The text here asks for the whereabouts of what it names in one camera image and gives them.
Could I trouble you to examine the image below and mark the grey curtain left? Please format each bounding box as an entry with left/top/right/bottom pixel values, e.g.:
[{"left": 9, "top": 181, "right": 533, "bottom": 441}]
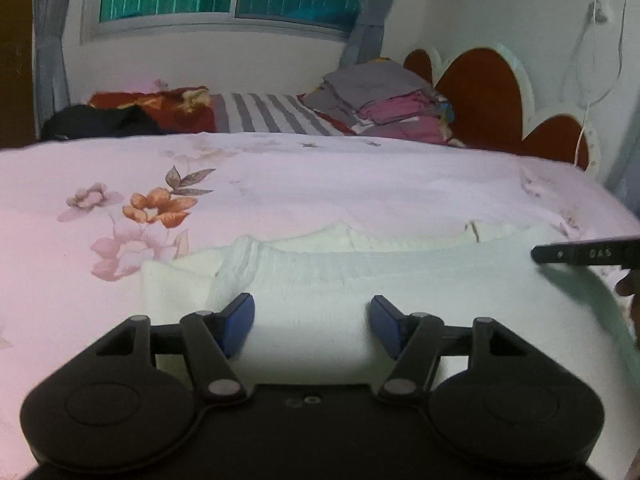
[{"left": 32, "top": 0, "right": 70, "bottom": 138}]

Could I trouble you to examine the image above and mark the red and white headboard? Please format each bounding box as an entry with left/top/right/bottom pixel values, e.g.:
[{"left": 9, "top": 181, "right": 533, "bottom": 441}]
[{"left": 404, "top": 44, "right": 601, "bottom": 178}]

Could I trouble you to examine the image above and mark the white knitted garment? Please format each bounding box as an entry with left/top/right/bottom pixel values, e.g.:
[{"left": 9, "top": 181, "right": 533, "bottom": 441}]
[{"left": 141, "top": 223, "right": 639, "bottom": 388}]

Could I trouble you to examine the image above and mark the grey striped sheet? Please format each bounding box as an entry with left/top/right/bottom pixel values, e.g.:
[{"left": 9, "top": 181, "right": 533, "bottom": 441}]
[{"left": 210, "top": 92, "right": 352, "bottom": 136}]

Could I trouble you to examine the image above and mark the white charger with cable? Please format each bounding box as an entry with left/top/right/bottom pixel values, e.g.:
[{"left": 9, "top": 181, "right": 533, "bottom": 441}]
[{"left": 562, "top": 0, "right": 629, "bottom": 172}]

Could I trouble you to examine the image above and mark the grey curtain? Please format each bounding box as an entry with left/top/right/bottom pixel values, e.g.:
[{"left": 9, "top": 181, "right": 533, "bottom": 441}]
[
  {"left": 32, "top": 0, "right": 70, "bottom": 138},
  {"left": 338, "top": 0, "right": 394, "bottom": 68}
]

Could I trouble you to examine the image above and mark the red floral pillow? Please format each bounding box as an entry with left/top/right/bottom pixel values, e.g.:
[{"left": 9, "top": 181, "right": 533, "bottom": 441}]
[{"left": 88, "top": 87, "right": 216, "bottom": 133}]

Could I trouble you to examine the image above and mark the black cloth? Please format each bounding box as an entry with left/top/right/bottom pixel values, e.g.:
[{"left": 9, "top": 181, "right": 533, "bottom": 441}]
[{"left": 40, "top": 104, "right": 164, "bottom": 142}]

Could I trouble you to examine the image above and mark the pink floral bedspread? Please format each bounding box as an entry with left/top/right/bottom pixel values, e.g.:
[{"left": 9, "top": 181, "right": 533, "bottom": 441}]
[{"left": 1, "top": 133, "right": 639, "bottom": 479}]

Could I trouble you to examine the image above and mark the person's right hand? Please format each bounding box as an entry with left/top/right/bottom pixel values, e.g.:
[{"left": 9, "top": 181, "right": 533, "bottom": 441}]
[{"left": 615, "top": 270, "right": 640, "bottom": 347}]

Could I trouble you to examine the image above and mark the grey curtain right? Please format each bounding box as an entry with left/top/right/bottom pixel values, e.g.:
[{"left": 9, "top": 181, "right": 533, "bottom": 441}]
[{"left": 338, "top": 0, "right": 394, "bottom": 68}]

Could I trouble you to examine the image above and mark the stack of folded clothes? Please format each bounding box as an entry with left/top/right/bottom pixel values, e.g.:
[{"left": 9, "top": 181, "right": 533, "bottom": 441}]
[{"left": 298, "top": 58, "right": 463, "bottom": 148}]

